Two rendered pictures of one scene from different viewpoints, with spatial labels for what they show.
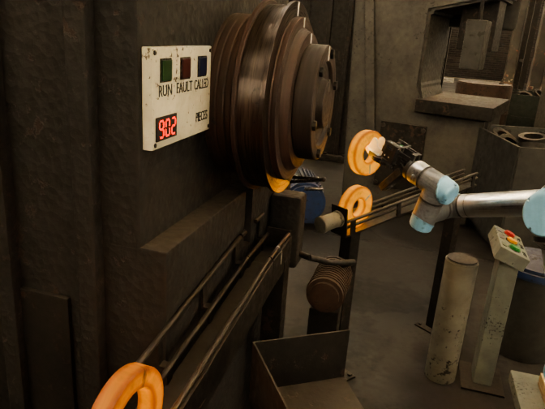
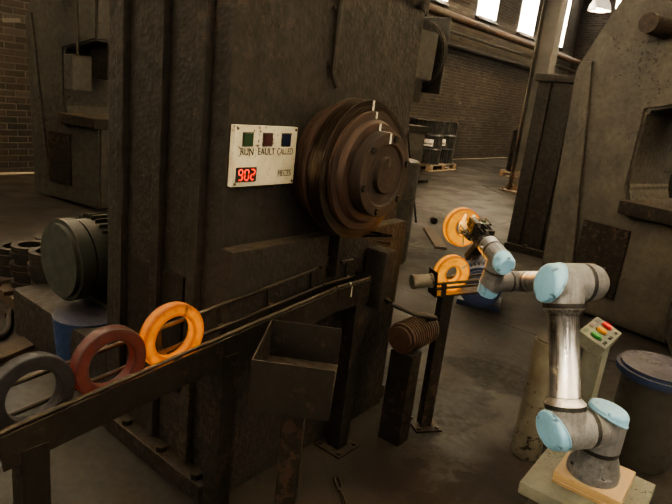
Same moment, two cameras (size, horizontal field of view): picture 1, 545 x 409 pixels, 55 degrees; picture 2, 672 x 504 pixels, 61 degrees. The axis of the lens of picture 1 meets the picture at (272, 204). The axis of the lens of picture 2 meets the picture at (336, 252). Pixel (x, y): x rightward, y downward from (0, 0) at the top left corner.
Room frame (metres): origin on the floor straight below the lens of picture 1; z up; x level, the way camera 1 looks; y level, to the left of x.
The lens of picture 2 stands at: (-0.48, -0.71, 1.36)
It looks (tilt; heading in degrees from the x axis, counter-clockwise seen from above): 15 degrees down; 22
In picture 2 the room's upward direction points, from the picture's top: 7 degrees clockwise
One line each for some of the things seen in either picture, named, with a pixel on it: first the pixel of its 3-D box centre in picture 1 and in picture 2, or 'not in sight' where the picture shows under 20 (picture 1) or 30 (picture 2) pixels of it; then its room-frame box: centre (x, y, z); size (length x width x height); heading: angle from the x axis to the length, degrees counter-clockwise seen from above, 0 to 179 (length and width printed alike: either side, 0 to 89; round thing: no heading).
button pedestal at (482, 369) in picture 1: (495, 312); (583, 399); (1.81, -0.89, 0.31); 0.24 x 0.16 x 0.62; 165
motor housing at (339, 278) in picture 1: (323, 333); (407, 377); (1.63, -0.22, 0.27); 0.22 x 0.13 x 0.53; 165
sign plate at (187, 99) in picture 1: (180, 93); (264, 155); (1.05, 0.20, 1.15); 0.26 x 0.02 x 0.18; 165
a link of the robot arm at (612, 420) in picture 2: not in sight; (603, 425); (1.25, -0.91, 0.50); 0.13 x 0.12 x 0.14; 130
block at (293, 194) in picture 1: (285, 228); (377, 277); (1.58, -0.05, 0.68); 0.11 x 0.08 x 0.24; 75
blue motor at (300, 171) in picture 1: (300, 193); (483, 279); (3.63, -0.19, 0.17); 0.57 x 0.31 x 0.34; 5
